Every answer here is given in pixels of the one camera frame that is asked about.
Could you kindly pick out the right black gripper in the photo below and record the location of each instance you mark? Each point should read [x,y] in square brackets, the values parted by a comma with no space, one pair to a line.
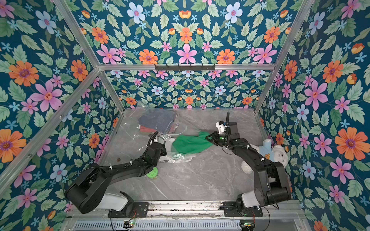
[217,139]

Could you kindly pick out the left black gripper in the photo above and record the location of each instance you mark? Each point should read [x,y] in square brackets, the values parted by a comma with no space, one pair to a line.
[162,148]

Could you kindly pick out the green tank top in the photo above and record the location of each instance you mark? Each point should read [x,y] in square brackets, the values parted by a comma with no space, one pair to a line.
[192,143]

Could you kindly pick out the clear vacuum bag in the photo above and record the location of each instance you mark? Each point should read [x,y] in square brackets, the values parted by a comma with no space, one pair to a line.
[173,155]

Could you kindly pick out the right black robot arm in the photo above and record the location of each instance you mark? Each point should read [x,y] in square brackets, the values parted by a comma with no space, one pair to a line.
[270,184]

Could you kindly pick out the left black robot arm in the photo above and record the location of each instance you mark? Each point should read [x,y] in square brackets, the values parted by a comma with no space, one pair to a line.
[89,190]

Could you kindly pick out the bag of folded clothes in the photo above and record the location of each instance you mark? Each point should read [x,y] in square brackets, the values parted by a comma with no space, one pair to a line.
[162,120]

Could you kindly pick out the white folded garment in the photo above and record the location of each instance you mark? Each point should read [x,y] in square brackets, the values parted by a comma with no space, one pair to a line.
[178,150]

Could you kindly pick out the green round lid container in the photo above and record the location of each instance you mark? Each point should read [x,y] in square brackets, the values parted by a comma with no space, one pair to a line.
[153,174]

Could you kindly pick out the white teddy bear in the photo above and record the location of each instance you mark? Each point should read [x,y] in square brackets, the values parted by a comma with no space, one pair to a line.
[267,152]

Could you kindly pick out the aluminium front rail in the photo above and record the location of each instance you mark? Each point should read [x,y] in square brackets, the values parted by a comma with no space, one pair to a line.
[210,209]

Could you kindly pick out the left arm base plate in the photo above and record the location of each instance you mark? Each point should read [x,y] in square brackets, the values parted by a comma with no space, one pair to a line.
[131,210]

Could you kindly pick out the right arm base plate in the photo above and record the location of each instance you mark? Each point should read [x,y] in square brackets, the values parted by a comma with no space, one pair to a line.
[237,209]

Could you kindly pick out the black hook rail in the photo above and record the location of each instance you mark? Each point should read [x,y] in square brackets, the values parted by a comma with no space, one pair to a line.
[184,67]

